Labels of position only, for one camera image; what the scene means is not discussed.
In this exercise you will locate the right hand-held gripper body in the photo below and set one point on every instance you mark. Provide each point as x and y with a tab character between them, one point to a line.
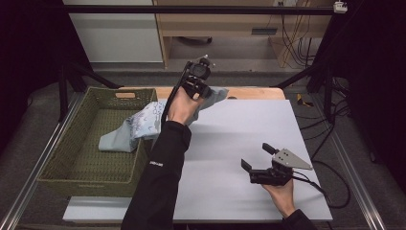
277	169

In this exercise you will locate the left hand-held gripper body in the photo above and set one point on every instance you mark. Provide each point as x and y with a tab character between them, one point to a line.
198	73

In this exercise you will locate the light blue patterned garment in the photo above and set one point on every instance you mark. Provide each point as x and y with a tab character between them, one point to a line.
143	123

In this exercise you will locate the green woven basket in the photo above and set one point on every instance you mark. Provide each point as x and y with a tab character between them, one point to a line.
95	150

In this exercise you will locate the person's right hand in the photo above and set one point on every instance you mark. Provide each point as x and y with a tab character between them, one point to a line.
282	195

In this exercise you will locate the person's left hand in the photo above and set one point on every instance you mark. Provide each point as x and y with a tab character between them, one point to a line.
181	107

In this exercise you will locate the wooden desk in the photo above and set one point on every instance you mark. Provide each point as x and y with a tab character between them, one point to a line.
223	28

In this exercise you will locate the yellow and black tool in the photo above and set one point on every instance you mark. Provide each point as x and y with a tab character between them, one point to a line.
302	101

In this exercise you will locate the black stand leg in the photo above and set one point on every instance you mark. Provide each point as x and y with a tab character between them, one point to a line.
79	76
314	75

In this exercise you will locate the white cabinet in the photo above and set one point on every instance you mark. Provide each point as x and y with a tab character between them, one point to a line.
118	35

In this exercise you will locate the white plug adapter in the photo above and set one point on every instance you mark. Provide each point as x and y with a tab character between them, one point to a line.
340	7

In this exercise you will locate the black horizontal frame bar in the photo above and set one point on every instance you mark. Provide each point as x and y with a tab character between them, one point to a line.
191	9

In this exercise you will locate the aluminium frame rail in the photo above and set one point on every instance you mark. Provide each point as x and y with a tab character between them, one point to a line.
35	159
352	169

